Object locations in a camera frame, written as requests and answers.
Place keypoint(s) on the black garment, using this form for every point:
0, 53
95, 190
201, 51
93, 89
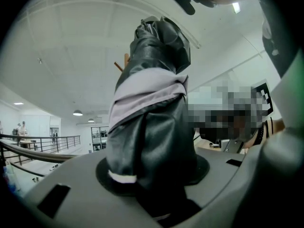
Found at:
154, 139

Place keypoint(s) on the black metal railing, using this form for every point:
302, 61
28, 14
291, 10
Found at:
35, 154

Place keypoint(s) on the dome ceiling lamp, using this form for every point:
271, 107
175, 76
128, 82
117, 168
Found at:
78, 113
91, 120

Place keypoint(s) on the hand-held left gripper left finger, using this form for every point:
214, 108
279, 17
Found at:
83, 203

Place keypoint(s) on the person's right forearm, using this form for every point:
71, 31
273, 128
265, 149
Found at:
277, 126

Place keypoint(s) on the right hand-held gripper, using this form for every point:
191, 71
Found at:
264, 96

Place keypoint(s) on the black framed glass door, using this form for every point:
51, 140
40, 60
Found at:
99, 139

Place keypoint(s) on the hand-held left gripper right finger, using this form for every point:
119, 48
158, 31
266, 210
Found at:
225, 186

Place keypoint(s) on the wooden coat rack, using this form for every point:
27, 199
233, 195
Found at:
127, 59

